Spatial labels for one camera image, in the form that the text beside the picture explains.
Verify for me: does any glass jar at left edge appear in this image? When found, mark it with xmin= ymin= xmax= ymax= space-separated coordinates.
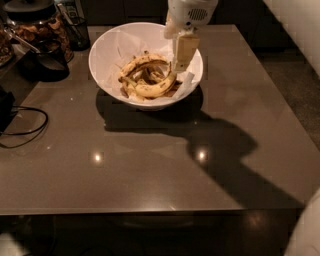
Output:
xmin=0 ymin=23 xmax=15 ymax=67

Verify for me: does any black mesh pen cup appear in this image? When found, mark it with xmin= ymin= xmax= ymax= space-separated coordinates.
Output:
xmin=64 ymin=17 xmax=91 ymax=51

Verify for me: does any black mug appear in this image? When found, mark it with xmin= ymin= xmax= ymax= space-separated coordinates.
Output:
xmin=19 ymin=39 xmax=69 ymax=82

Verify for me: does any banana peel pile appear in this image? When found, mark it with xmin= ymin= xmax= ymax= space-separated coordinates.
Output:
xmin=118 ymin=52 xmax=182 ymax=100

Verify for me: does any glass jar with snacks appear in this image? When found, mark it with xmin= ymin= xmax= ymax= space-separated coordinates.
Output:
xmin=3 ymin=0 xmax=73 ymax=62

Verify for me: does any metal spoon handle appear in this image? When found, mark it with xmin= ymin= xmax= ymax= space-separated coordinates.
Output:
xmin=4 ymin=28 xmax=41 ymax=54

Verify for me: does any black device at left edge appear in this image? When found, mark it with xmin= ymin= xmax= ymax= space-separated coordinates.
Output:
xmin=0 ymin=88 xmax=15 ymax=132

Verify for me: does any white paper bowl liner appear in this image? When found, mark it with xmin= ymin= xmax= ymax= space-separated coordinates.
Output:
xmin=104 ymin=32 xmax=203 ymax=107

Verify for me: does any black cable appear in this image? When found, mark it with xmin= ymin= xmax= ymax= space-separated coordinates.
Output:
xmin=0 ymin=105 xmax=50 ymax=150

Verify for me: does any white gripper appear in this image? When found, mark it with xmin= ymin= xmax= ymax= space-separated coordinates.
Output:
xmin=164 ymin=0 xmax=219 ymax=72

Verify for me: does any yellow spotted banana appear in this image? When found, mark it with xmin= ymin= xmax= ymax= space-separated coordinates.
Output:
xmin=135 ymin=69 xmax=177 ymax=98

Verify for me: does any white ceramic bowl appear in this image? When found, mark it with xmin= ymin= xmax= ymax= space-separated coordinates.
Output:
xmin=88 ymin=22 xmax=203 ymax=110

